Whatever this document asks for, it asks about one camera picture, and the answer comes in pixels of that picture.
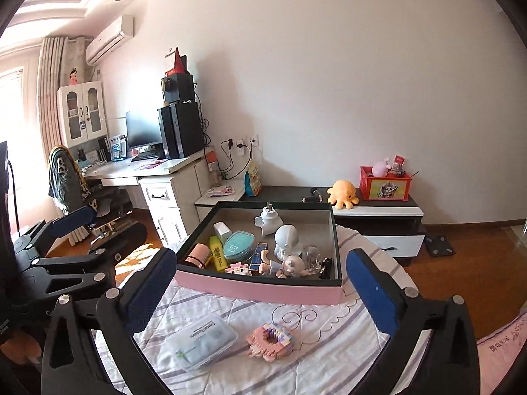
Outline pink building block toy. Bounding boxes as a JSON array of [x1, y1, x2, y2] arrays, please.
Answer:
[[246, 322, 295, 358]]

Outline black box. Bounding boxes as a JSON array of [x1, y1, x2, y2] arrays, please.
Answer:
[[160, 73, 196, 105]]

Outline clear glass cup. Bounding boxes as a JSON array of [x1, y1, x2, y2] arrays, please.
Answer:
[[304, 246, 324, 275]]

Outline cream eraser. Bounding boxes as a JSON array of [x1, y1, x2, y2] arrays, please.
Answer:
[[213, 221, 233, 244]]

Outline dark printed jacket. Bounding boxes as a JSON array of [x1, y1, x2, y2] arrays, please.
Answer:
[[47, 146, 89, 210]]

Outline yellow highlighter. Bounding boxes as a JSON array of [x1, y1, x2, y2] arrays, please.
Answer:
[[209, 236, 230, 272]]

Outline black office chair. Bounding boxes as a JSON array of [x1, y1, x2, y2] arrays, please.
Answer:
[[47, 146, 134, 243]]

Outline white glass-door cabinet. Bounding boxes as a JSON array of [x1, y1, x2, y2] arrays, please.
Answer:
[[56, 80, 108, 149]]

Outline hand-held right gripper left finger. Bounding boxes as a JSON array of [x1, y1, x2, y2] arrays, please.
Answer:
[[41, 248, 178, 395]]

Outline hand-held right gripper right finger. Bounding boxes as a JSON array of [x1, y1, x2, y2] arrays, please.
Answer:
[[345, 248, 482, 395]]

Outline black white low cabinet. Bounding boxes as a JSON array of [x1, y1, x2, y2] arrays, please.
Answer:
[[194, 186, 427, 267]]

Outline blue desk box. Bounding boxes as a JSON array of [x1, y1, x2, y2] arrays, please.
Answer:
[[109, 134, 128, 162]]

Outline red triangular calendar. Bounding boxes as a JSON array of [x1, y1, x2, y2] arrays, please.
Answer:
[[165, 47, 189, 77]]

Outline orange octopus plush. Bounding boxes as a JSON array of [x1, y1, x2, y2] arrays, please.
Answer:
[[327, 180, 360, 209]]

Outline red plastic crate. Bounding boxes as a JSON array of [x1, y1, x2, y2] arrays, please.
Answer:
[[359, 166, 413, 201]]

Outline white wall outlet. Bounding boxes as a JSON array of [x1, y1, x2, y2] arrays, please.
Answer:
[[226, 134, 260, 149]]

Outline snack bag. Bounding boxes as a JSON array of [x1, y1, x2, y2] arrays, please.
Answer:
[[244, 160, 264, 197]]

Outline pink pig figurine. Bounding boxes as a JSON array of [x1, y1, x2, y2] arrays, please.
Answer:
[[259, 250, 314, 279]]

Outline black power cables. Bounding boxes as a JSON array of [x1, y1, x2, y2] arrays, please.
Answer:
[[218, 140, 252, 178]]

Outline white desk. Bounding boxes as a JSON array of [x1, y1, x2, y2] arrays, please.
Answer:
[[80, 148, 215, 244]]

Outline teal round case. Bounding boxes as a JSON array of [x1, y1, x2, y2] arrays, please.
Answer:
[[223, 231, 256, 262]]

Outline rose gold cylinder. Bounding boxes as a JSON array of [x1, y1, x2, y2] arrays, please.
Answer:
[[184, 243, 212, 268]]

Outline person's left hand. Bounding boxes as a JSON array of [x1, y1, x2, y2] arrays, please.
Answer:
[[0, 331, 42, 365]]

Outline blue pen case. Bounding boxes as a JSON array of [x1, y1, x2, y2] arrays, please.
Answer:
[[249, 242, 269, 273]]

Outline clear plastic box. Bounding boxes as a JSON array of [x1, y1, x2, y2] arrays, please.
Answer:
[[165, 313, 239, 369]]

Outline pink bedding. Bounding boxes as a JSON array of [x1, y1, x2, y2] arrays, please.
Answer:
[[475, 312, 527, 395]]

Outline white air conditioner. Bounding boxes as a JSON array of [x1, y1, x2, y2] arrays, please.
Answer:
[[85, 15, 135, 66]]

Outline white round-headed figurine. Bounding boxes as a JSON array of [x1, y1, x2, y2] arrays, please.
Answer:
[[274, 224, 305, 261]]

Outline black computer tower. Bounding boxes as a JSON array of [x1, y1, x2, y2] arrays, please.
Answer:
[[157, 102, 205, 159]]

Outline black computer monitor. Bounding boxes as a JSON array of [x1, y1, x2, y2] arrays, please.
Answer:
[[125, 111, 164, 155]]

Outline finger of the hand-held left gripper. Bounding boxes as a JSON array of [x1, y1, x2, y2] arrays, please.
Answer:
[[18, 206, 97, 258], [33, 221, 148, 301]]

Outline orange-capped bottle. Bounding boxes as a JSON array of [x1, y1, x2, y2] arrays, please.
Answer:
[[205, 150, 219, 188]]

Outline pink storage tray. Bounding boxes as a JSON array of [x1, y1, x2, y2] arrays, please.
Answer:
[[175, 201, 344, 306]]

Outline striped white tablecloth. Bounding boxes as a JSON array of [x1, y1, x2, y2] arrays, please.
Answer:
[[94, 224, 418, 395]]

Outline black bathroom scale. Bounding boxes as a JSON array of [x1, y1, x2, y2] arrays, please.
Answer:
[[424, 234, 457, 258]]

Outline beige curtain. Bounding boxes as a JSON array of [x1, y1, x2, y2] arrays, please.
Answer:
[[38, 36, 89, 248]]

